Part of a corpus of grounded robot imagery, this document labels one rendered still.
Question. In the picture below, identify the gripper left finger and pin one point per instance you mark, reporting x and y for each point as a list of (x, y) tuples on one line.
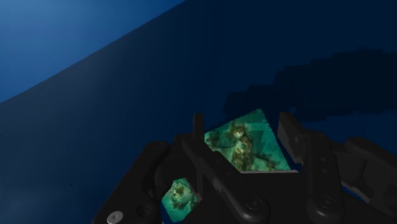
[(214, 173)]

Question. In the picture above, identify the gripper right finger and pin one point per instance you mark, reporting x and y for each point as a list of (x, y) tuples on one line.
[(322, 173)]

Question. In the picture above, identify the teal patterned block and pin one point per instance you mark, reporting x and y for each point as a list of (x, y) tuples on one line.
[(254, 145)]

